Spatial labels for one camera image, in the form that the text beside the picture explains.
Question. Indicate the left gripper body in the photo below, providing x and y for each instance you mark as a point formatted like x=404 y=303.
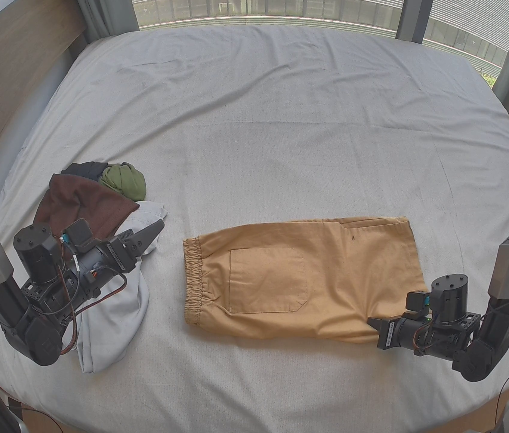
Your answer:
x=110 y=260

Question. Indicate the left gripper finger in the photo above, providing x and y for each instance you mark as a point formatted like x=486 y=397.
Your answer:
x=144 y=241

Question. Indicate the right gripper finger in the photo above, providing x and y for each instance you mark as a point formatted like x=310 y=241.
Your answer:
x=381 y=326

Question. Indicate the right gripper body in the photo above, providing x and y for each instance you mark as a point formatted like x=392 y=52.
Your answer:
x=401 y=332

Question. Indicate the tan shorts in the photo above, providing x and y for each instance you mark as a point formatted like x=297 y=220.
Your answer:
x=326 y=278

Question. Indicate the brown garment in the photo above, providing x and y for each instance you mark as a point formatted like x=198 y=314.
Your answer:
x=83 y=205

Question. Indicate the pale blue garment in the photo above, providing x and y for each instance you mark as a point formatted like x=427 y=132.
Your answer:
x=114 y=323

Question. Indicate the green garment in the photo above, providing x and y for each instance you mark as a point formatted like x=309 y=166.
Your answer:
x=123 y=181

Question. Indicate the dark grey garment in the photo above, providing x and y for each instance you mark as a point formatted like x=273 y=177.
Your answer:
x=81 y=169

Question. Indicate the bed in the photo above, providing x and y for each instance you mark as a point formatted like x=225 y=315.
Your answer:
x=281 y=106

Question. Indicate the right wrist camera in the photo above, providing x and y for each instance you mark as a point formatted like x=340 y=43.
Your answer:
x=417 y=302

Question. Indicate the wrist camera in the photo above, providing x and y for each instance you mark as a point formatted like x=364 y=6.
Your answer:
x=78 y=232
x=417 y=302

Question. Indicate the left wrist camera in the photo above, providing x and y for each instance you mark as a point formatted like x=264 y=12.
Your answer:
x=78 y=232

